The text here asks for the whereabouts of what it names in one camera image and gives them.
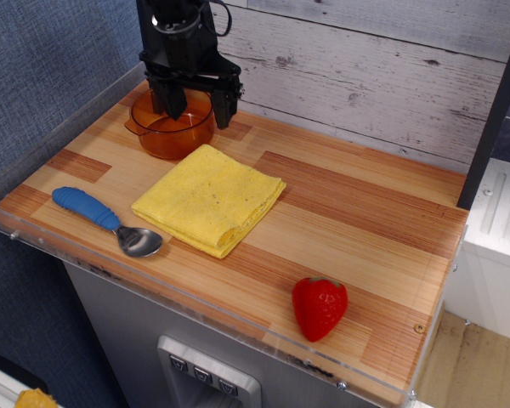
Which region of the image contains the yellow object at corner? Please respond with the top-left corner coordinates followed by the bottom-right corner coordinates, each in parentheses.
top-left (14, 388), bottom-right (59, 408)

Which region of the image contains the blue handled metal spoon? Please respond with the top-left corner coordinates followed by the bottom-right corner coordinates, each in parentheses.
top-left (52, 186), bottom-right (163, 258)

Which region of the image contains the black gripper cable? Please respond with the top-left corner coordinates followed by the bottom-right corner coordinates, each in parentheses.
top-left (207, 0), bottom-right (234, 37)

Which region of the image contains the yellow folded towel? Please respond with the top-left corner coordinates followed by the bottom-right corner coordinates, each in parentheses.
top-left (131, 144), bottom-right (286, 258)

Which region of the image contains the black right vertical post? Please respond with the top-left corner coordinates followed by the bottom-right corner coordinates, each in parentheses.
top-left (456, 54), bottom-right (510, 210)

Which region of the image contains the white ribbed side counter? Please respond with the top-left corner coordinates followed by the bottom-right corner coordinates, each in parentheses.
top-left (444, 159), bottom-right (510, 338)

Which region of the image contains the grey toy fridge cabinet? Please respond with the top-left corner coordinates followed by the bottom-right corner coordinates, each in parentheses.
top-left (65, 263), bottom-right (370, 407)

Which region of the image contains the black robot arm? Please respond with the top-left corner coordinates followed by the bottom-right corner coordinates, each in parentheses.
top-left (137, 1), bottom-right (242, 129)

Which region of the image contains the red plastic strawberry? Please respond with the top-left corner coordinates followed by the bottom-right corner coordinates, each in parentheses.
top-left (292, 277), bottom-right (349, 343)

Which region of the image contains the clear acrylic table guard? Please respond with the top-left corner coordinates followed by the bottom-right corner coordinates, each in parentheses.
top-left (0, 69), bottom-right (467, 407)

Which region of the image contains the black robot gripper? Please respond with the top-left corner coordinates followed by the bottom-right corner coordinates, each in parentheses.
top-left (152, 23), bottom-right (242, 129)

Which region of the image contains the orange transparent pot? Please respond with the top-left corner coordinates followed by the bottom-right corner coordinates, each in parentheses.
top-left (125, 90), bottom-right (215, 160)

